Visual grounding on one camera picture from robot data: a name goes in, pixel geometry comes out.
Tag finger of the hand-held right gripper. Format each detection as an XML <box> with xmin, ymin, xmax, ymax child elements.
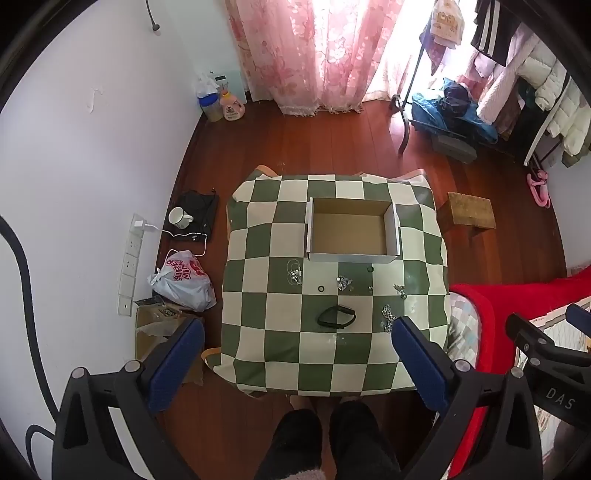
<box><xmin>505</xmin><ymin>313</ymin><xmax>557</xmax><ymax>358</ymax></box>
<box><xmin>567</xmin><ymin>304</ymin><xmax>591</xmax><ymax>329</ymax></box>

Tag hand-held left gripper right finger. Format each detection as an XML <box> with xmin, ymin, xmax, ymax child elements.
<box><xmin>391</xmin><ymin>316</ymin><xmax>543</xmax><ymax>480</ymax></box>

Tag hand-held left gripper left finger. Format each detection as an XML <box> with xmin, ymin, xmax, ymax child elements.
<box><xmin>52</xmin><ymin>318</ymin><xmax>206</xmax><ymax>480</ymax></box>

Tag black bracelet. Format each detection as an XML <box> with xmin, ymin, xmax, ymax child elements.
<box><xmin>317</xmin><ymin>305</ymin><xmax>357</xmax><ymax>331</ymax></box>

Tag white cardboard box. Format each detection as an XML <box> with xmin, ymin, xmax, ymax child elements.
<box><xmin>305</xmin><ymin>197</ymin><xmax>402</xmax><ymax>264</ymax></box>

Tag red blanket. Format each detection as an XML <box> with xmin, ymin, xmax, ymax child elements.
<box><xmin>449</xmin><ymin>272</ymin><xmax>591</xmax><ymax>480</ymax></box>

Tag brown cardboard box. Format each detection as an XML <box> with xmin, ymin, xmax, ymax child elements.
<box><xmin>134</xmin><ymin>300</ymin><xmax>206</xmax><ymax>386</ymax></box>

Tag patterned quilt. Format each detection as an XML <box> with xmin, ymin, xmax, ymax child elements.
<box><xmin>447</xmin><ymin>292</ymin><xmax>483</xmax><ymax>365</ymax></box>

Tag white red plastic bag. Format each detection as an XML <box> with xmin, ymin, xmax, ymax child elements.
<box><xmin>148</xmin><ymin>250</ymin><xmax>218</xmax><ymax>311</ymax></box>

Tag person's black slippers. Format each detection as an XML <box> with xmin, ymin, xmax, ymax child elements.
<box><xmin>329</xmin><ymin>401</ymin><xmax>403</xmax><ymax>480</ymax></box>

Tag green checkered cloth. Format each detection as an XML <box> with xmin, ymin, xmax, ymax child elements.
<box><xmin>221</xmin><ymin>173</ymin><xmax>451</xmax><ymax>397</ymax></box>

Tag wooden stool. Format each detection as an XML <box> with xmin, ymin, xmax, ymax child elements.
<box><xmin>438</xmin><ymin>192</ymin><xmax>497</xmax><ymax>238</ymax></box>

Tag pink clothes hangers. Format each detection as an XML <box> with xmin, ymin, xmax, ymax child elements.
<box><xmin>526</xmin><ymin>170</ymin><xmax>552</xmax><ymax>209</ymax></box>

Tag person's left leg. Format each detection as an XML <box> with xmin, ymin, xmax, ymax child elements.
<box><xmin>268</xmin><ymin>408</ymin><xmax>325</xmax><ymax>480</ymax></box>

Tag white mug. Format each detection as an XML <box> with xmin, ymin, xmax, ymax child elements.
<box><xmin>168</xmin><ymin>207</ymin><xmax>195</xmax><ymax>230</ymax></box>

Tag grey box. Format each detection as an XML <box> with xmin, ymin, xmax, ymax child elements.
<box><xmin>433</xmin><ymin>135</ymin><xmax>478</xmax><ymax>163</ymax></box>

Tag white puffer jacket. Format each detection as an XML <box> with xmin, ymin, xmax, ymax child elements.
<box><xmin>505</xmin><ymin>23</ymin><xmax>591</xmax><ymax>168</ymax></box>

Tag blue bag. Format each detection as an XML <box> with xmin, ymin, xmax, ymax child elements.
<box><xmin>410</xmin><ymin>78</ymin><xmax>499</xmax><ymax>145</ymax></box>

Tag black clothes rack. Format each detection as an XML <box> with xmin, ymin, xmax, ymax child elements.
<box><xmin>390</xmin><ymin>0</ymin><xmax>591</xmax><ymax>168</ymax></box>

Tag blue lid plastic jar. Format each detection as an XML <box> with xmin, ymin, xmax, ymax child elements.
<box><xmin>198</xmin><ymin>92</ymin><xmax>223</xmax><ymax>123</ymax></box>

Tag pink detergent bottle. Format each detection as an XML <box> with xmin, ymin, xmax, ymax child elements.
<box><xmin>219</xmin><ymin>89</ymin><xmax>246</xmax><ymax>121</ymax></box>

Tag pink floral curtain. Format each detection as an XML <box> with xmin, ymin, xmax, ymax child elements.
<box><xmin>225</xmin><ymin>0</ymin><xmax>419</xmax><ymax>116</ymax></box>

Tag white wall power strip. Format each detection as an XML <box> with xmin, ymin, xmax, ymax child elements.
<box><xmin>117</xmin><ymin>213</ymin><xmax>147</xmax><ymax>317</ymax></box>

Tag white charger cable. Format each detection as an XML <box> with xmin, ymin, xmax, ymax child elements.
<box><xmin>135</xmin><ymin>220</ymin><xmax>208</xmax><ymax>273</ymax></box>

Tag thick black cable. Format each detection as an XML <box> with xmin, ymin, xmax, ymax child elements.
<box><xmin>0</xmin><ymin>216</ymin><xmax>58</xmax><ymax>480</ymax></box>

